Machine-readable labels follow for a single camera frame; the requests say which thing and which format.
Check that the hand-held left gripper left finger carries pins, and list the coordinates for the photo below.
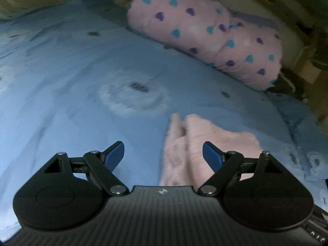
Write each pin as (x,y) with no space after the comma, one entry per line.
(114,155)

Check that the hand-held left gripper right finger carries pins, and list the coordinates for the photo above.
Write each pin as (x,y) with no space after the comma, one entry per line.
(211,156)

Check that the pink knitted sweater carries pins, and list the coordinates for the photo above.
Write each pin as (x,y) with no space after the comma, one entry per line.
(194,143)

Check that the blue floral bed sheet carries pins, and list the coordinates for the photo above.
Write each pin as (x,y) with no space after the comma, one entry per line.
(76,82)

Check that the blue floral pillow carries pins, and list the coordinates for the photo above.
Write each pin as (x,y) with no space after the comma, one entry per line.
(302,133)

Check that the dark cloth with white trim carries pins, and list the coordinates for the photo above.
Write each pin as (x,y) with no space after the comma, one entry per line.
(287,83)

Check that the pink heart-print rolled quilt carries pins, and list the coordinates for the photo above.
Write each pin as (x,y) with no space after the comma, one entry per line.
(205,28)

